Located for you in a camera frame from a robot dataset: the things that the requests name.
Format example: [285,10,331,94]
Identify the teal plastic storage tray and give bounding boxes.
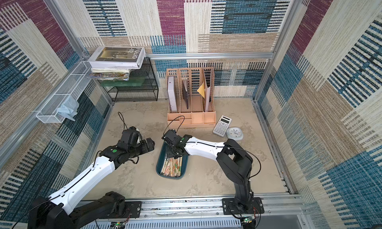
[156,143,188,180]

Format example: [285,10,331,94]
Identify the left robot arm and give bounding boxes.
[27,126,155,229]

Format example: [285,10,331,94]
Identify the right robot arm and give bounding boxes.
[162,129,253,211]

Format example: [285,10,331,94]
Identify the pink desk file organizer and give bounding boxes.
[166,67,216,129]

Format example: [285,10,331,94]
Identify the white grey calculator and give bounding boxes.
[213,115,232,137]

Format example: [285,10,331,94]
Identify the white binder in organizer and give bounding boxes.
[167,76,178,112]

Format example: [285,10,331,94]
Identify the green folder on rack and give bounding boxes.
[100,77,146,87]

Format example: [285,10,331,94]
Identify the white blue round clock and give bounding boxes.
[226,127,244,141]

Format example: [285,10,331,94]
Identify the yellow paper folder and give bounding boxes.
[197,83,206,99]

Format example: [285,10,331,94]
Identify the black notebook in organizer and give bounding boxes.
[182,79,189,109]

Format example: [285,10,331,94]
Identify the crumpled pale blue cloth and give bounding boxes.
[57,96,80,121]

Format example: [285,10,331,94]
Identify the stack of colourful magazines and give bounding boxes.
[86,68,131,81]

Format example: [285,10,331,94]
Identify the white folio book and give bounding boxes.
[88,46,146,69]

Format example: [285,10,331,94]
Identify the black wire shelf rack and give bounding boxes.
[99,57,159,103]

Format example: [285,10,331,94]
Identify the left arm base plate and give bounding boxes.
[120,201,142,219]

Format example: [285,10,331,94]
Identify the white wire wall basket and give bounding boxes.
[36,61,90,123]

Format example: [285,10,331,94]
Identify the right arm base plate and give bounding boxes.
[222,197,265,215]

